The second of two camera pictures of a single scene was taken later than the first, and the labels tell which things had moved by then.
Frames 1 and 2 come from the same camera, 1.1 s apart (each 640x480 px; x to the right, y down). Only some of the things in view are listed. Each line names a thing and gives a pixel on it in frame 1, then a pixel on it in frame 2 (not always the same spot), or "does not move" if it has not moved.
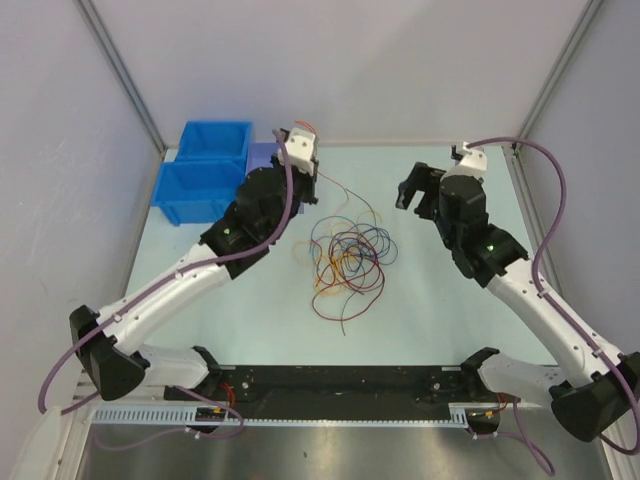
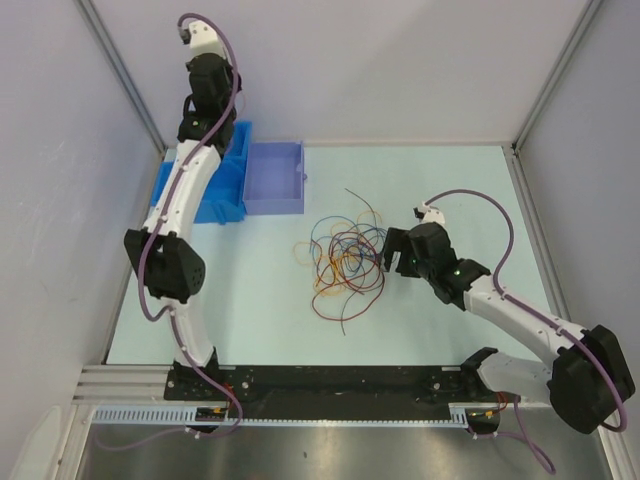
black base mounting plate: x=341 y=392 does not move
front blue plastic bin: x=197 y=192 does not move
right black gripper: x=420 y=179 -> x=398 y=242
